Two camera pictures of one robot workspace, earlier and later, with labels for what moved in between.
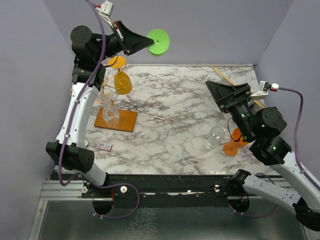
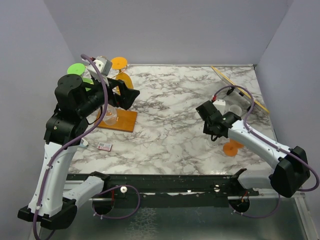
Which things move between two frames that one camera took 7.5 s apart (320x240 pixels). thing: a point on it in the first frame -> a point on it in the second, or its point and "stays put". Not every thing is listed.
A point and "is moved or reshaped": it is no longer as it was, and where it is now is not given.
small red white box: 104,146 stays put
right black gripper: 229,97 -> 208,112
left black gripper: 131,42 -> 127,97
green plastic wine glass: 161,40 is moved or reshaped
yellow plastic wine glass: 123,84 stays put
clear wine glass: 110,113 stays put
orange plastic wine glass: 230,148 stays put
